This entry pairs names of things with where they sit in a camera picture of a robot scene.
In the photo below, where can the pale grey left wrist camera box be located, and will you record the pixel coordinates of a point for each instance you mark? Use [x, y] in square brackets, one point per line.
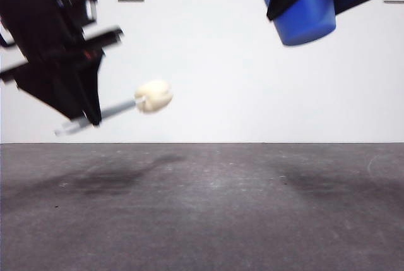
[90, 10]

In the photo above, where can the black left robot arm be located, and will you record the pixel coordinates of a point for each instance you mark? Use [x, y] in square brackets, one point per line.
[31, 15]

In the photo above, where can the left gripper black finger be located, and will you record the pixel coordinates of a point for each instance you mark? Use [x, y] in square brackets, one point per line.
[53, 91]
[93, 94]

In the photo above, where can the blue ribbed plastic cup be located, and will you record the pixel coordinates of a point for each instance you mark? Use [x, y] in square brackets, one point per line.
[306, 18]

